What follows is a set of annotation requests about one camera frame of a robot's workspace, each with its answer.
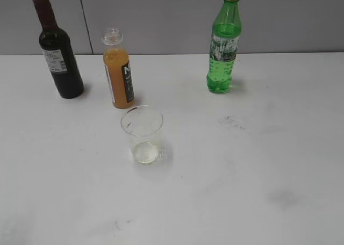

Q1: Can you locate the transparent plastic cup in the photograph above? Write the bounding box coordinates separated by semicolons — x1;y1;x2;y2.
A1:
120;105;164;164

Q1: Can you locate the orange juice bottle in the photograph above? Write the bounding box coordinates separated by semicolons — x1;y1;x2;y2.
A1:
102;27;134;109

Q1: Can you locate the green soda bottle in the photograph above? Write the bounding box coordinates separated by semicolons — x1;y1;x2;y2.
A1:
206;0;242;93

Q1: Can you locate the dark red wine bottle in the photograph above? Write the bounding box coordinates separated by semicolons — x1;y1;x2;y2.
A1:
32;0;84;99

